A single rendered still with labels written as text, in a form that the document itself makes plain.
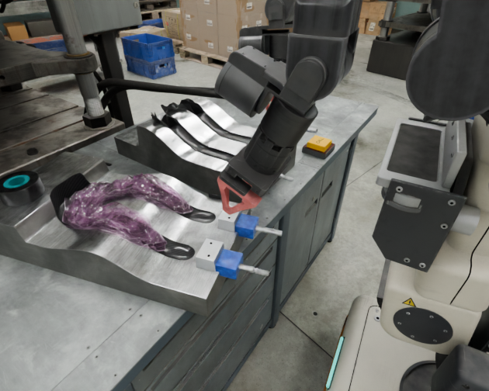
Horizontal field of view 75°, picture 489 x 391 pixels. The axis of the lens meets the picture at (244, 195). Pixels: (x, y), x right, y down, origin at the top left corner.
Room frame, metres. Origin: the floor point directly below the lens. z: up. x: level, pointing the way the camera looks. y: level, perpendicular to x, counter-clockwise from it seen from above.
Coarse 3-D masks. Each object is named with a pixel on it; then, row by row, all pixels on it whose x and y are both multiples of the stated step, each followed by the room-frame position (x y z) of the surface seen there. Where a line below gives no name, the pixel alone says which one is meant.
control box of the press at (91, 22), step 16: (48, 0) 1.35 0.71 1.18; (80, 0) 1.30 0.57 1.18; (96, 0) 1.35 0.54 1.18; (112, 0) 1.41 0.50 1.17; (128, 0) 1.47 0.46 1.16; (80, 16) 1.29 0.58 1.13; (96, 16) 1.34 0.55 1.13; (112, 16) 1.39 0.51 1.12; (128, 16) 1.46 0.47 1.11; (96, 32) 1.33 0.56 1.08; (112, 32) 1.44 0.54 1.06; (112, 48) 1.42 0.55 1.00; (112, 64) 1.41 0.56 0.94; (112, 112) 1.43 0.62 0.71; (128, 112) 1.43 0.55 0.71
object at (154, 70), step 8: (128, 56) 4.47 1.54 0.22; (128, 64) 4.52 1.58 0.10; (136, 64) 4.39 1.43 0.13; (144, 64) 4.26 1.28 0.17; (152, 64) 4.19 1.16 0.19; (160, 64) 4.27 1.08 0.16; (168, 64) 4.38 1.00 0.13; (136, 72) 4.43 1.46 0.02; (144, 72) 4.28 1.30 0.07; (152, 72) 4.18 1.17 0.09; (160, 72) 4.27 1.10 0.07; (168, 72) 4.37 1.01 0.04; (176, 72) 4.46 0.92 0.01
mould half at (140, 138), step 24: (192, 120) 0.88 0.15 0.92; (216, 120) 0.92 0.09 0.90; (120, 144) 0.88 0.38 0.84; (144, 144) 0.81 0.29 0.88; (168, 144) 0.76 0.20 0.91; (216, 144) 0.80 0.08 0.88; (240, 144) 0.80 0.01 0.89; (168, 168) 0.76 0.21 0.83; (192, 168) 0.71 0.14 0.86; (216, 168) 0.67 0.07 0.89; (288, 168) 0.79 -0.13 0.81; (216, 192) 0.66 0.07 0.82
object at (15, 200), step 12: (0, 180) 0.54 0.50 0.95; (12, 180) 0.54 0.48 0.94; (24, 180) 0.55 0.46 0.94; (36, 180) 0.54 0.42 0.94; (0, 192) 0.49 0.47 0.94; (12, 192) 0.49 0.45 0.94; (24, 192) 0.50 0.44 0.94; (36, 192) 0.52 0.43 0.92; (12, 204) 0.49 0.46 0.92; (24, 204) 0.50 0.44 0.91
